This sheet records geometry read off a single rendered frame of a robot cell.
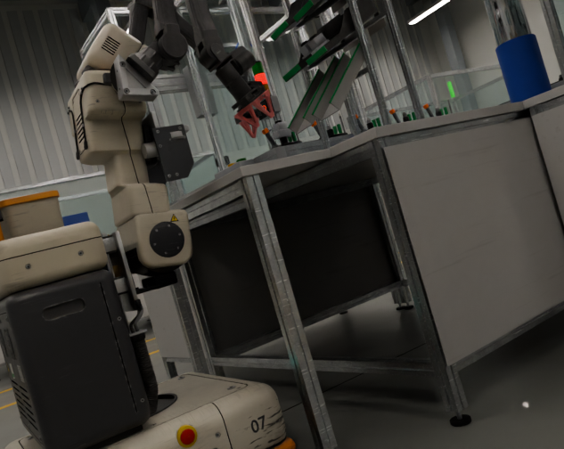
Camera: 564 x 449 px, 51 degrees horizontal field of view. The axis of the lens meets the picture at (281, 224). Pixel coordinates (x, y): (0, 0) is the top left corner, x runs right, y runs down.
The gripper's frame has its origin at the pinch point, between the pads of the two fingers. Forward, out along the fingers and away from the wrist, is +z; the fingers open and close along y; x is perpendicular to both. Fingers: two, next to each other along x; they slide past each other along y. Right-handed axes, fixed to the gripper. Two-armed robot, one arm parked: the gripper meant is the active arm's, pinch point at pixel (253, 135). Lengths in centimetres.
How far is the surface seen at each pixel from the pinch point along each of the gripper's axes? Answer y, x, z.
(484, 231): -75, -20, 57
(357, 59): -50, -15, -10
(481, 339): -75, -5, 86
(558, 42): -88, -70, 3
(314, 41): -43.3, -4.1, -19.3
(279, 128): -2.0, -11.8, -0.9
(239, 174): -50, 44, 21
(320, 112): -35.6, -4.8, 3.3
